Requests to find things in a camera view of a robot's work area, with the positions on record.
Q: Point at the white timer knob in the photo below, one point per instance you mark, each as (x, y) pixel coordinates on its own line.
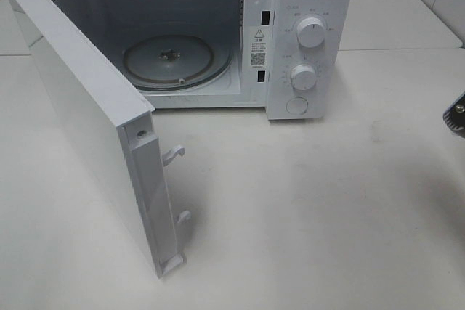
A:
(303, 77)

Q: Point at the white microwave door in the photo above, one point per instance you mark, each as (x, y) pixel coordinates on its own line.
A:
(110, 125)

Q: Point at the glass microwave turntable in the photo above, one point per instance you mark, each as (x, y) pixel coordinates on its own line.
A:
(175, 62)

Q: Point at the white warning label sticker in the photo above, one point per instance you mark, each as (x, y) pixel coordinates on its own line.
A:
(258, 40)

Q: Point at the white microwave oven body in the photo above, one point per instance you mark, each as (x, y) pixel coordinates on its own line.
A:
(115, 25)

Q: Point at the white upper power knob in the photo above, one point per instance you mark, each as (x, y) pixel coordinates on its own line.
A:
(311, 31)

